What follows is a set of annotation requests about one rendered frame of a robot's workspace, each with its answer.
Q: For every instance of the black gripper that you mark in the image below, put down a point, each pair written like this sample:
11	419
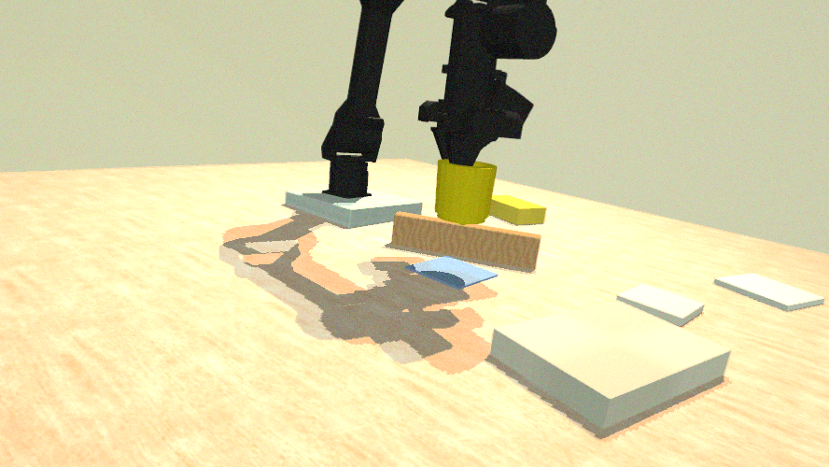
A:
465	121

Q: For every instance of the beige flat square block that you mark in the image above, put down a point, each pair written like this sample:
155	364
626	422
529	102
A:
610	361

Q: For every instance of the yellow cup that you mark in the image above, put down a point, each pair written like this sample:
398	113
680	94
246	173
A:
464	193

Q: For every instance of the brown wooden bar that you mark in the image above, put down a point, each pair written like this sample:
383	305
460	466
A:
473	241

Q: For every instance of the yellow rectangular block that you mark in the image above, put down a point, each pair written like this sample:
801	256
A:
516	211

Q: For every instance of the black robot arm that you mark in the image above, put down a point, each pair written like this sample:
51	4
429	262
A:
502	29

